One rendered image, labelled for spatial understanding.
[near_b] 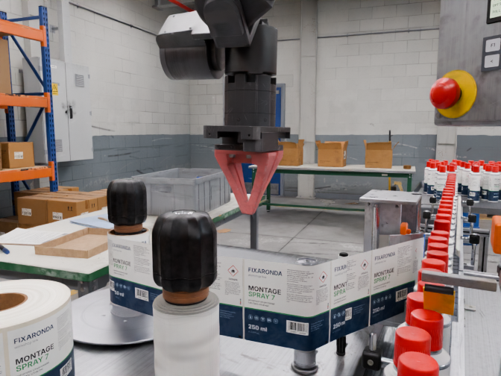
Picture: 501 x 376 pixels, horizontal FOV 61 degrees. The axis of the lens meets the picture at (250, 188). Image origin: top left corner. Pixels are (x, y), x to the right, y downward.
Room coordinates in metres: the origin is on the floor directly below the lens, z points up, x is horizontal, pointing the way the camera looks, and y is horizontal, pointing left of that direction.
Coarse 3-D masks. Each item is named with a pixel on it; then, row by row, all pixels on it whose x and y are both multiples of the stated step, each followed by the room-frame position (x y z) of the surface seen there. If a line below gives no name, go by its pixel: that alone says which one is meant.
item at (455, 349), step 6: (456, 324) 0.67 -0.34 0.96; (456, 330) 0.65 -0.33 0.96; (456, 336) 0.63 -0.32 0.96; (456, 342) 0.61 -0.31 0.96; (450, 348) 0.60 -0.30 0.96; (456, 348) 0.59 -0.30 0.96; (450, 354) 0.57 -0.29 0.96; (456, 354) 0.57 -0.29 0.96; (456, 360) 0.56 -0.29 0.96; (450, 366) 0.54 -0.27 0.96; (456, 366) 0.54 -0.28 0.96; (450, 372) 0.53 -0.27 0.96; (456, 372) 0.53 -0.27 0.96
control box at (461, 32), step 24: (456, 0) 0.56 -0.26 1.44; (480, 0) 0.53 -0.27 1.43; (456, 24) 0.55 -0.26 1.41; (480, 24) 0.53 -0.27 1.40; (456, 48) 0.55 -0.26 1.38; (480, 48) 0.52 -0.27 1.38; (456, 72) 0.55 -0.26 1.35; (480, 72) 0.52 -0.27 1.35; (480, 96) 0.52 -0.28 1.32; (456, 120) 0.55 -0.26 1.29; (480, 120) 0.52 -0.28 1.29
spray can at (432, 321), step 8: (416, 312) 0.44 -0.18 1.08; (424, 312) 0.44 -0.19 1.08; (432, 312) 0.44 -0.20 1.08; (416, 320) 0.43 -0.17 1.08; (424, 320) 0.42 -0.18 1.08; (432, 320) 0.42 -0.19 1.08; (440, 320) 0.42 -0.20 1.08; (424, 328) 0.42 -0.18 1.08; (432, 328) 0.42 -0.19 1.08; (440, 328) 0.42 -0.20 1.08; (432, 336) 0.42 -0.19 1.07; (440, 336) 0.42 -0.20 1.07; (432, 344) 0.42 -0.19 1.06; (440, 344) 0.42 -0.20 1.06; (432, 352) 0.42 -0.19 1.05; (440, 352) 0.42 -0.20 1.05; (440, 360) 0.41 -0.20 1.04; (448, 360) 0.42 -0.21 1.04; (440, 368) 0.41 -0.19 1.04; (448, 368) 0.41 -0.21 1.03
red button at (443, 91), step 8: (440, 80) 0.54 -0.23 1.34; (448, 80) 0.53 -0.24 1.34; (432, 88) 0.55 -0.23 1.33; (440, 88) 0.54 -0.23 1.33; (448, 88) 0.53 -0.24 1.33; (456, 88) 0.52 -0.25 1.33; (432, 96) 0.54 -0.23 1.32; (440, 96) 0.53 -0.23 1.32; (448, 96) 0.53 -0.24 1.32; (456, 96) 0.53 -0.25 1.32; (432, 104) 0.55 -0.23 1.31; (440, 104) 0.54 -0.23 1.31; (448, 104) 0.53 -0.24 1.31
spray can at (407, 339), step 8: (400, 328) 0.40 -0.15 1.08; (408, 328) 0.40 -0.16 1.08; (416, 328) 0.40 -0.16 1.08; (400, 336) 0.39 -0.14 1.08; (408, 336) 0.38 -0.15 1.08; (416, 336) 0.38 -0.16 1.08; (424, 336) 0.38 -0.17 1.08; (400, 344) 0.38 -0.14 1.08; (408, 344) 0.38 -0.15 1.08; (416, 344) 0.38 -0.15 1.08; (424, 344) 0.38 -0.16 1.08; (400, 352) 0.38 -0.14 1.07; (424, 352) 0.38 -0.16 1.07; (392, 368) 0.39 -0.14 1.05
